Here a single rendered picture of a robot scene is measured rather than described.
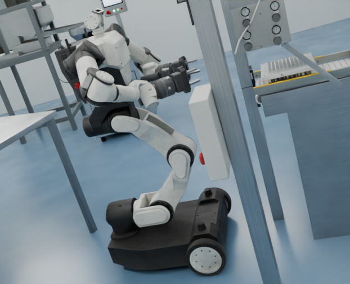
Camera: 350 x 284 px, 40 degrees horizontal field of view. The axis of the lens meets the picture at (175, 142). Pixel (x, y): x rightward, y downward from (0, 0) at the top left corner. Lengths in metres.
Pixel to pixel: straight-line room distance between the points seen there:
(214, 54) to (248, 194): 0.48
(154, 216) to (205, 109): 1.29
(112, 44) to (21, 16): 3.44
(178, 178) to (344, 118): 0.85
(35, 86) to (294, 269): 6.09
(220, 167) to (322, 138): 0.97
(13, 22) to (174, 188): 3.61
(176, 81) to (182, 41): 5.24
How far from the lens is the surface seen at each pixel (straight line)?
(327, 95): 2.24
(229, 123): 1.53
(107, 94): 1.96
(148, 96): 2.12
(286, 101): 2.23
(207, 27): 1.46
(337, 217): 2.56
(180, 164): 2.43
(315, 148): 2.37
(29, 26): 5.68
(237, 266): 2.55
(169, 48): 7.42
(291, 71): 2.21
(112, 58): 2.30
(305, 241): 2.62
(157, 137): 2.45
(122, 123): 2.42
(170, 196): 2.58
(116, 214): 2.70
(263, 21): 2.11
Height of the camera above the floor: 1.49
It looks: 20 degrees down
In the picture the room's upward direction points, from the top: 17 degrees counter-clockwise
